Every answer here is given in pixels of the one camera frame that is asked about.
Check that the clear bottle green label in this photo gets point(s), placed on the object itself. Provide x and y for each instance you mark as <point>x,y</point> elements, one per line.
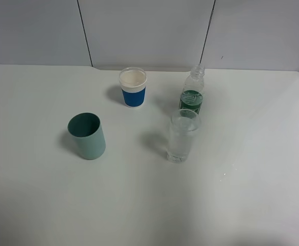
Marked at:
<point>193,91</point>

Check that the blue white paper cup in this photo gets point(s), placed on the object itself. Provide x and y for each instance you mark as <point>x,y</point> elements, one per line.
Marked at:
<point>133,84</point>

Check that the green plastic cup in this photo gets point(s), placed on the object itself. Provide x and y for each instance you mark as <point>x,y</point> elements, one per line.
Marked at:
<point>87,133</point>

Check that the clear tall glass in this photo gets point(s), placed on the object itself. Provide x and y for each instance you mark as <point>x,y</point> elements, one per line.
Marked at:
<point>183,128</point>

